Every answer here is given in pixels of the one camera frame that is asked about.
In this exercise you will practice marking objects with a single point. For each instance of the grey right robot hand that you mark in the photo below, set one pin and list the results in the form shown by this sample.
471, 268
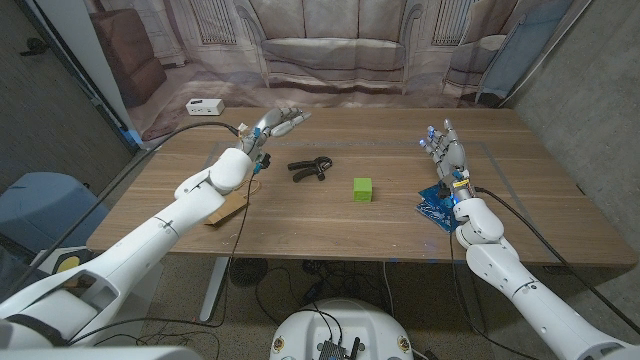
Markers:
452, 155

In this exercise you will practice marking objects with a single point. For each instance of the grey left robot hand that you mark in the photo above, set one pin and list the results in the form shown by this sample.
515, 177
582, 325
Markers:
272, 125

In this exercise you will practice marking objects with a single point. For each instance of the black grip strengthener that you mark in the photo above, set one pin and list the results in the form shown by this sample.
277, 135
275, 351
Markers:
312, 167

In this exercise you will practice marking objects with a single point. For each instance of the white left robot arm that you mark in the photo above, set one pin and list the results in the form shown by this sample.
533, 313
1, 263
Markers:
150, 245

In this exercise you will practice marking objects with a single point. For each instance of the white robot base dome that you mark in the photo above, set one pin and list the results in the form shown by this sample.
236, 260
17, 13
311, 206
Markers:
340, 322

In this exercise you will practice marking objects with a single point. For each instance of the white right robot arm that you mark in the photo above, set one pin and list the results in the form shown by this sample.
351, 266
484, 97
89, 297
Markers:
530, 300

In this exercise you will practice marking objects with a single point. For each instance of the blue gel bag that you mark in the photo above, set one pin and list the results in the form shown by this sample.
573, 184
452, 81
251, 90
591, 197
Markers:
434, 210

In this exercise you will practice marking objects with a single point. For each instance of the green block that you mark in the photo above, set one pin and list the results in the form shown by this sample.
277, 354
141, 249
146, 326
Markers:
362, 190

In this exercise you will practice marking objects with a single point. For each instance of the white power box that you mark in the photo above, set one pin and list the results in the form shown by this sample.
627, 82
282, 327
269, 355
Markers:
204, 106

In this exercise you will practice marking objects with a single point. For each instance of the brown cardboard piece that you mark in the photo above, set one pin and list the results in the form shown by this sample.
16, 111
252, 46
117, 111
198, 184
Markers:
231, 207

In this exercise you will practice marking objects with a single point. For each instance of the printed sofa room backdrop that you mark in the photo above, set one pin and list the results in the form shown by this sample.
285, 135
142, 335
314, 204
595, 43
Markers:
330, 50

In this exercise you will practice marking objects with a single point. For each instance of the blue tape piece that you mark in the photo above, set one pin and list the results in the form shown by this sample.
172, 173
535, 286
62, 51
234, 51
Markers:
132, 137

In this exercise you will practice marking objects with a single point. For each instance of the grey table leg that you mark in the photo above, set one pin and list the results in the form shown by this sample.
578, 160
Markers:
469, 300

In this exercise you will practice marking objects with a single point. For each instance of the black round fan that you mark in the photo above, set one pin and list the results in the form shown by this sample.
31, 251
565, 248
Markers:
250, 272

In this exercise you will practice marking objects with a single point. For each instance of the white table leg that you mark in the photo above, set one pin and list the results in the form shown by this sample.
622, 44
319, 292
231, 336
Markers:
216, 285

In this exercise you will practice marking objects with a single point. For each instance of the black antenna module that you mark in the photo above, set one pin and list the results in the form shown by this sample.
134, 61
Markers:
332, 351

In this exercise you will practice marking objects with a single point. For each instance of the blue-grey bin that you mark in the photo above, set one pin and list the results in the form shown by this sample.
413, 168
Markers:
47, 210

